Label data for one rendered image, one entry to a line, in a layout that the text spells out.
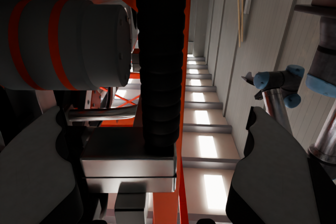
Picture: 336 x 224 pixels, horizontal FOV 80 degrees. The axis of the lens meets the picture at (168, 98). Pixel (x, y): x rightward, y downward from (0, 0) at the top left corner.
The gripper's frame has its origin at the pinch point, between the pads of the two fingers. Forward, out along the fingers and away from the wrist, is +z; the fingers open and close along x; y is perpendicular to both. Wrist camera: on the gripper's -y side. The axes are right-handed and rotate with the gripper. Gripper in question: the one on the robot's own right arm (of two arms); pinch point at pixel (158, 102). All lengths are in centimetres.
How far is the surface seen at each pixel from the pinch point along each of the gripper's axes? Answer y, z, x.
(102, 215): 18.4, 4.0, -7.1
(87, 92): 18.7, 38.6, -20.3
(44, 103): 11.8, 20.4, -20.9
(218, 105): 542, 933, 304
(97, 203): 13.1, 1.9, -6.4
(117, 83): 6.3, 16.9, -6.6
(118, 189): 11.2, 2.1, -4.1
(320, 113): 185, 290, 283
